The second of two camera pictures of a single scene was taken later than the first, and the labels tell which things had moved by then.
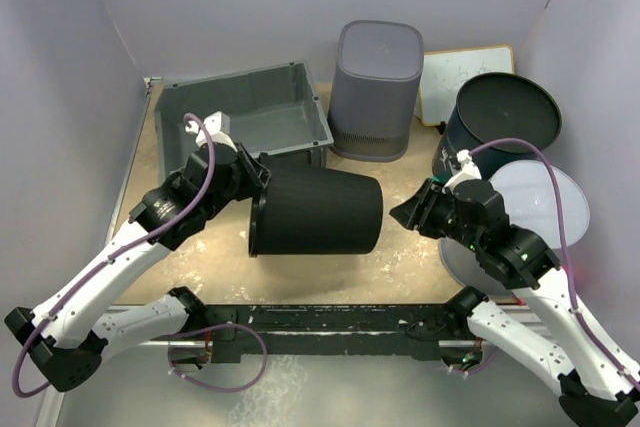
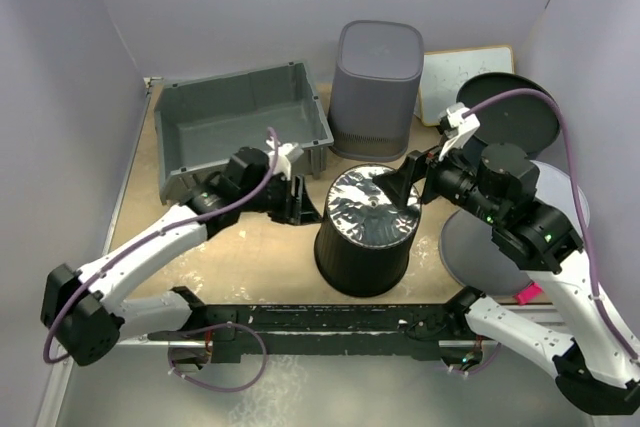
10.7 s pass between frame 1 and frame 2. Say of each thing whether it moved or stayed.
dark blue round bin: stayed
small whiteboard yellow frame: stayed
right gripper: moved
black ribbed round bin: moved
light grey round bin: stayed
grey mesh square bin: stayed
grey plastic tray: stayed
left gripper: moved
